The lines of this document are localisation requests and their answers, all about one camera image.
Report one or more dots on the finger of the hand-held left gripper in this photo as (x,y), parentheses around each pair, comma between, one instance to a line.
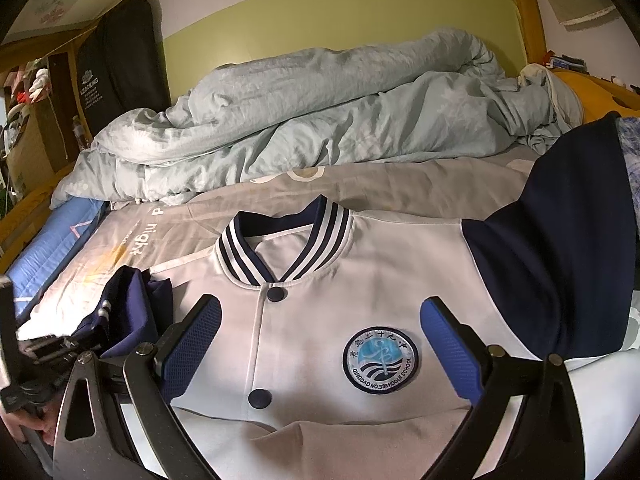
(60,347)

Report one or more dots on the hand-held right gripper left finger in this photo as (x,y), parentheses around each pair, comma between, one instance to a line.
(192,345)

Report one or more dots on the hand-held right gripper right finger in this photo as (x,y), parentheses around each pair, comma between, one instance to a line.
(450,347)

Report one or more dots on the white navy varsity jacket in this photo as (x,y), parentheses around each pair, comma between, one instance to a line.
(320,320)

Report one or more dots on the person's left hand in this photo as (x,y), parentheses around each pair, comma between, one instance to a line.
(32,425)

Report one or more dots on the blue pillow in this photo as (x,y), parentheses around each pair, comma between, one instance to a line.
(50,245)

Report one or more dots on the cluttered wooden shelf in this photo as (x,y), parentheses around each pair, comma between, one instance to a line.
(30,125)

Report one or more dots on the grey duvet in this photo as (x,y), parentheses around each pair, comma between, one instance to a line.
(300,110)

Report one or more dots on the folded plaid shirt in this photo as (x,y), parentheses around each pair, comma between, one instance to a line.
(631,160)

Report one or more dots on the white crumpled cloth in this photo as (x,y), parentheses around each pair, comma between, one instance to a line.
(537,77)

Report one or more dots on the black hanging bag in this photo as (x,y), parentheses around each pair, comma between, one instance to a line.
(125,60)

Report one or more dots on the yellow pillow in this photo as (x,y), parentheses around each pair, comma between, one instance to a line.
(600,95)

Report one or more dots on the green headboard panel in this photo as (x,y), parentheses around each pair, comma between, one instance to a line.
(300,20)

